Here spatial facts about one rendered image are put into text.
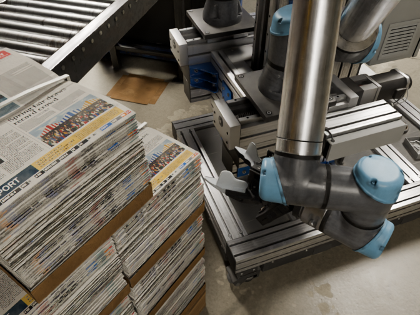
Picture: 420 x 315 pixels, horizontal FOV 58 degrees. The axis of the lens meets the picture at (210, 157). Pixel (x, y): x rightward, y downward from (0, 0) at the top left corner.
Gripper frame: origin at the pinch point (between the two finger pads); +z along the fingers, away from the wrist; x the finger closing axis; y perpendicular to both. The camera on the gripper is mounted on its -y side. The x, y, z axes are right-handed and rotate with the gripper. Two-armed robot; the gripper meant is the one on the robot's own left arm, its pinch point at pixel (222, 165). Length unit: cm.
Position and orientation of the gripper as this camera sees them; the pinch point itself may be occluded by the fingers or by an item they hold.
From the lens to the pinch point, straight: 83.1
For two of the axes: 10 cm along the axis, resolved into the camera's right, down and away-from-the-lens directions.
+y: 0.0, -7.1, -7.0
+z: -8.0, -4.2, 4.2
